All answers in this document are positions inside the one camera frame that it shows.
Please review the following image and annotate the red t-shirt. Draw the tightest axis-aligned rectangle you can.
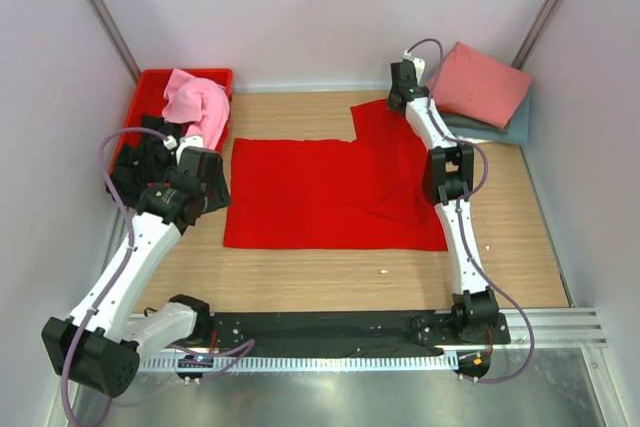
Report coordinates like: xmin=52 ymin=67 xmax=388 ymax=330
xmin=223 ymin=100 xmax=447 ymax=252

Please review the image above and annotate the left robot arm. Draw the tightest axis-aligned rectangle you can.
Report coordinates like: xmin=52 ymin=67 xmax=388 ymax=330
xmin=41 ymin=147 xmax=230 ymax=398

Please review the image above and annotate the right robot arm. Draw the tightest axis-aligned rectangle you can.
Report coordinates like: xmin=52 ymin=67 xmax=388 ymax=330
xmin=387 ymin=54 xmax=499 ymax=344

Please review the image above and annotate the black t-shirt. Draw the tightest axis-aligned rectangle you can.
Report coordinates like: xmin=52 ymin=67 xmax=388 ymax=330
xmin=110 ymin=133 xmax=177 ymax=208

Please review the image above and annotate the folded salmon t-shirt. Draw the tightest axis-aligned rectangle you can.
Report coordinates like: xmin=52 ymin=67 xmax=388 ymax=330
xmin=426 ymin=42 xmax=533 ymax=128

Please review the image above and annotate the folded dark grey t-shirt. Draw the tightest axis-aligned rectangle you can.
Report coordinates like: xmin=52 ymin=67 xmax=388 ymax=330
xmin=440 ymin=111 xmax=508 ymax=134

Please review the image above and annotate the folded white cloth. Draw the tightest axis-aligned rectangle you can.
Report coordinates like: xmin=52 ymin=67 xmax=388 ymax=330
xmin=459 ymin=137 xmax=493 ymax=145

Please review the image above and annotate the pink t-shirt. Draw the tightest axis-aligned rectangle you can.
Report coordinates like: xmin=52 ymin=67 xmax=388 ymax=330
xmin=162 ymin=69 xmax=230 ymax=150

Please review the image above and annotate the red plastic bin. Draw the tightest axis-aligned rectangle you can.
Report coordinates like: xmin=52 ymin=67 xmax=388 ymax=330
xmin=110 ymin=69 xmax=233 ymax=175

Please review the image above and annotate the folded grey-blue t-shirt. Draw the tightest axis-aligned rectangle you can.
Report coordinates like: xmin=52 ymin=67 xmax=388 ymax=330
xmin=451 ymin=91 xmax=531 ymax=146

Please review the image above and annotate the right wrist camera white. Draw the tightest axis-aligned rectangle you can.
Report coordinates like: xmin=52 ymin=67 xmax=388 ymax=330
xmin=402 ymin=50 xmax=426 ymax=82

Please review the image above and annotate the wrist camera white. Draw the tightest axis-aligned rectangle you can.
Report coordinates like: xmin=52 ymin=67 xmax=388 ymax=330
xmin=163 ymin=135 xmax=204 ymax=161
xmin=402 ymin=50 xmax=426 ymax=82

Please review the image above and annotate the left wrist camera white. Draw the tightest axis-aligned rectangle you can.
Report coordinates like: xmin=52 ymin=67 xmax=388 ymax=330
xmin=163 ymin=135 xmax=204 ymax=161

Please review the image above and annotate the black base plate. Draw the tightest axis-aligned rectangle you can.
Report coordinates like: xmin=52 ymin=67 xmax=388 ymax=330
xmin=212 ymin=310 xmax=511 ymax=359

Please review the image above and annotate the white slotted cable duct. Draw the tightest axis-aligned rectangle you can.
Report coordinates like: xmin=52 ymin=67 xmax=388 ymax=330
xmin=139 ymin=352 xmax=459 ymax=374

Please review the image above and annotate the aluminium frame rail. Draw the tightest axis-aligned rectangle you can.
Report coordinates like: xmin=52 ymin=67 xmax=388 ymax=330
xmin=119 ymin=304 xmax=609 ymax=356

